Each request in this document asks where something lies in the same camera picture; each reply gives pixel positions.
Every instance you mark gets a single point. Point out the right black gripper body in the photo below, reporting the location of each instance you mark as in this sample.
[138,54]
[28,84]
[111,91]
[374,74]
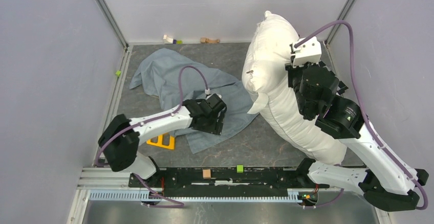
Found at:
[295,77]

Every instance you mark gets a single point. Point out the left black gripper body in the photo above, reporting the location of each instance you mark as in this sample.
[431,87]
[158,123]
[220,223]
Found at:
[211,125]

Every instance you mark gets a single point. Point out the blue grey pillowcase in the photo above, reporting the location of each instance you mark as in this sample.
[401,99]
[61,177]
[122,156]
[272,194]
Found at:
[171,76]

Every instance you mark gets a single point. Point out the white pillow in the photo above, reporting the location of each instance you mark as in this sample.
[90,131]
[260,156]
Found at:
[265,79]

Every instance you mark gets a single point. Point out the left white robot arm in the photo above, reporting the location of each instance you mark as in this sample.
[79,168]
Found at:
[120,141]

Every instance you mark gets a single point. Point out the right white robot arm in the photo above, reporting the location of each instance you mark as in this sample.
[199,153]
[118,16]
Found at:
[385,181]

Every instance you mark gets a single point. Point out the yellow triangle piece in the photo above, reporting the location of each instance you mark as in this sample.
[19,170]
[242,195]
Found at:
[165,141]

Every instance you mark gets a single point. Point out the tan wooden cube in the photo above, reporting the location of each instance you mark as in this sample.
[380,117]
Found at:
[206,173]

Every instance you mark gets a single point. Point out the tan wooden blocks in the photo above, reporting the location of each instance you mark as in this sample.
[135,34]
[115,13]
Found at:
[206,40]

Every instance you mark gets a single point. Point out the white purple block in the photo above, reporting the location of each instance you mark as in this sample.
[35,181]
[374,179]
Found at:
[170,40]

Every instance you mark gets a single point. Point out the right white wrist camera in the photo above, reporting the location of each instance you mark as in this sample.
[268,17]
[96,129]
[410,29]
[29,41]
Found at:
[307,53]

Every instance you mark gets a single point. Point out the green cube on rail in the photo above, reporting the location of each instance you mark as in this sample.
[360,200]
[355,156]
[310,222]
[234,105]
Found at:
[239,168]

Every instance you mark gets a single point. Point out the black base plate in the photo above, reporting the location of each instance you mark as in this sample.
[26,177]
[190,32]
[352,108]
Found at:
[226,182]

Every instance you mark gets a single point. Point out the white toothed rail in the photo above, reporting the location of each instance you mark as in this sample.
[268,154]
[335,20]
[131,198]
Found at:
[146,196]

